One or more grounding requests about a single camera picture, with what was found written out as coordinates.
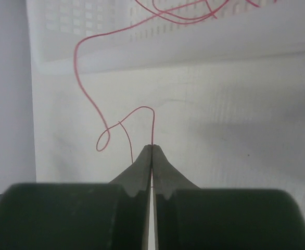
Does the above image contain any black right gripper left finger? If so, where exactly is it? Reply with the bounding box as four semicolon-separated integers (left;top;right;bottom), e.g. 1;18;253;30
0;145;153;249

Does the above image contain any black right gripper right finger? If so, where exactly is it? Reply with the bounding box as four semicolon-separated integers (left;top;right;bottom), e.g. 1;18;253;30
151;145;305;249

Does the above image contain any white perforated basket left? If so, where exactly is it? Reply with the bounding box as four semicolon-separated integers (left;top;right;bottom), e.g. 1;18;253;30
27;1;305;75

